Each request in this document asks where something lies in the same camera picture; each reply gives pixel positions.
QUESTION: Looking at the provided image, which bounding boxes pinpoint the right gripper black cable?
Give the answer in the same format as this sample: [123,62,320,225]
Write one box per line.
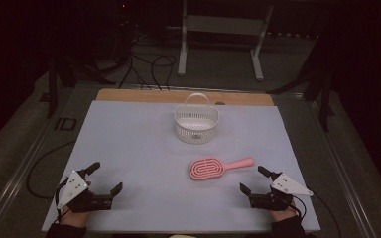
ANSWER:
[290,193,308,220]

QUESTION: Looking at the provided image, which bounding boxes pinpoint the white metal stand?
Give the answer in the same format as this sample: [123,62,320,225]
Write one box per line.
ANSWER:
[177,0,275,82]

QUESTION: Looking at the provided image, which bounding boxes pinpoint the black floor cable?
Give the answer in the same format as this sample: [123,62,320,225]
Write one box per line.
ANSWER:
[310,189,342,238]
[26,140,77,200]

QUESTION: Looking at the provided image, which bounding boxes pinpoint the bundle of black cables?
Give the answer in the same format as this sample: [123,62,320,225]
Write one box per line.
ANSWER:
[118,33,179,91]

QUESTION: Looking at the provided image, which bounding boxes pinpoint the dark equipment with red light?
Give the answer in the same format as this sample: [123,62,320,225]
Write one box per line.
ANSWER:
[110,0,137,63]

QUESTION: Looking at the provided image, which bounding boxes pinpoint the light blue table mat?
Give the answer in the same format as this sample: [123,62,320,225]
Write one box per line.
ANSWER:
[41,99,321,234]

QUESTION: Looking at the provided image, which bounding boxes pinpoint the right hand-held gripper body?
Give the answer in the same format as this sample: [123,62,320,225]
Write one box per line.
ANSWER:
[248,173,315,212]

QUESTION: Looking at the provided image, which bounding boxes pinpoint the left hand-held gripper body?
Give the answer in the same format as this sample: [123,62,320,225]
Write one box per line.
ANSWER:
[57,170,113,213]

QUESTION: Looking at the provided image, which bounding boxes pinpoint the black metal stand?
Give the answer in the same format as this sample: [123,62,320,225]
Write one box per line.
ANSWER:
[266,33,337,133]
[39,49,117,119]

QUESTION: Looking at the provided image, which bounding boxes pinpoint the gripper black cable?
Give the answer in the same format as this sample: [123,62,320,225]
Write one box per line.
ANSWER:
[55,178,71,223]
[290,193,308,220]

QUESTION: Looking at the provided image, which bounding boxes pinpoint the metal floor rail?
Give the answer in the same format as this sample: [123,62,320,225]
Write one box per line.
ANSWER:
[306,98,377,238]
[0,86,77,238]

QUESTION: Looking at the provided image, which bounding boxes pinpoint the person's right hand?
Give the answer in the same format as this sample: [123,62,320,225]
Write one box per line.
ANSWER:
[270,204,301,223]

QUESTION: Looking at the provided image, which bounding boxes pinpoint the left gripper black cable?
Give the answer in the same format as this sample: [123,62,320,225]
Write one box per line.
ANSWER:
[55,178,71,223]

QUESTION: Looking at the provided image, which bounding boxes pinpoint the white plastic basket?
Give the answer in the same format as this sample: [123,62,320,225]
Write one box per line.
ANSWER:
[173,92,220,145]

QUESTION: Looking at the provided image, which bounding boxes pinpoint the black floor bracket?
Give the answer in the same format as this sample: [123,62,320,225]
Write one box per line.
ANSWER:
[54,117,78,132]

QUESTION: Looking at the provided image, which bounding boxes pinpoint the person's left hand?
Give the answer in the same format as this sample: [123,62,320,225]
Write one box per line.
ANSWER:
[60,206,91,228]

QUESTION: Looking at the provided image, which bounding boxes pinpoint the pink hairbrush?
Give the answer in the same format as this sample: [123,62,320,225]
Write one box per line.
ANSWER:
[189,156,255,181]

